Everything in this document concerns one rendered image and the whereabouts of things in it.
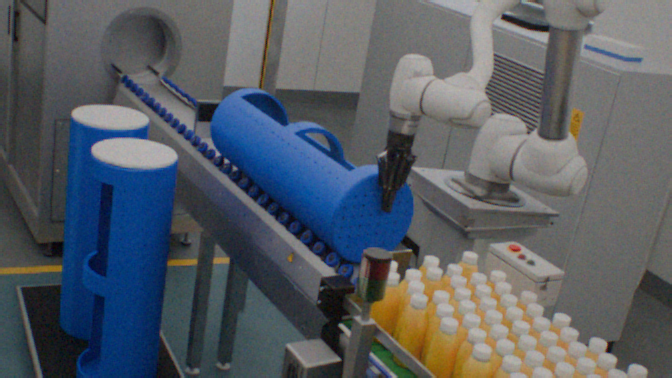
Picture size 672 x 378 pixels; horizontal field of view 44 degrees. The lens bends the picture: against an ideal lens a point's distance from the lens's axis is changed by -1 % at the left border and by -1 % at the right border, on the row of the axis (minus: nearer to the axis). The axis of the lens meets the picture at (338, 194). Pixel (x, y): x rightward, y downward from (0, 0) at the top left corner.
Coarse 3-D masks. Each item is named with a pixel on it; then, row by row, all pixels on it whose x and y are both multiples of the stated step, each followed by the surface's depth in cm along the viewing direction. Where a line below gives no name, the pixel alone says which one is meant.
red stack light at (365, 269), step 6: (366, 264) 173; (372, 264) 173; (378, 264) 172; (384, 264) 173; (390, 264) 174; (360, 270) 175; (366, 270) 174; (372, 270) 173; (378, 270) 173; (384, 270) 173; (366, 276) 174; (372, 276) 173; (378, 276) 173; (384, 276) 174
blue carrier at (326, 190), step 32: (256, 96) 303; (224, 128) 289; (256, 128) 274; (288, 128) 266; (320, 128) 268; (256, 160) 269; (288, 160) 255; (320, 160) 246; (288, 192) 252; (320, 192) 238; (352, 192) 231; (320, 224) 238; (352, 224) 235; (384, 224) 242; (352, 256) 240
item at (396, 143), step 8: (392, 136) 227; (400, 136) 226; (408, 136) 226; (392, 144) 227; (400, 144) 227; (408, 144) 227; (392, 152) 229; (400, 152) 230; (408, 152) 232; (392, 160) 230; (400, 160) 232
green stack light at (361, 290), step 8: (360, 280) 175; (368, 280) 174; (384, 280) 175; (360, 288) 175; (368, 288) 174; (376, 288) 174; (384, 288) 176; (360, 296) 176; (368, 296) 175; (376, 296) 175; (384, 296) 177
